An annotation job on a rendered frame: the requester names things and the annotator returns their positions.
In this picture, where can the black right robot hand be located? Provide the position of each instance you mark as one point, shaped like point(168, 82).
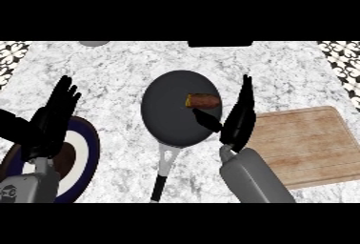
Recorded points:
point(239, 120)

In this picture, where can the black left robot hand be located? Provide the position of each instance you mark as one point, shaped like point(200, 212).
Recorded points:
point(51, 120)

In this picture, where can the blue and white plate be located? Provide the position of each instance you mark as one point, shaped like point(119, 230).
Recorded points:
point(79, 158)

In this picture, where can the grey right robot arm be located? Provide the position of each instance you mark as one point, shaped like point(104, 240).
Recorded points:
point(251, 178)

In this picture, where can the dark grey frying pan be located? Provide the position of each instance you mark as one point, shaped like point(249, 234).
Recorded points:
point(180, 109)

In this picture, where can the grey round object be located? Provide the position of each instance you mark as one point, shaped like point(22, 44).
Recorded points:
point(93, 43)

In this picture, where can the wooden cutting board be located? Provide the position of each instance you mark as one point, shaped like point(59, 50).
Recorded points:
point(304, 146)

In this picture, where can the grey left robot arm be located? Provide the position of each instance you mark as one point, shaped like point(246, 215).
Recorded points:
point(32, 184)

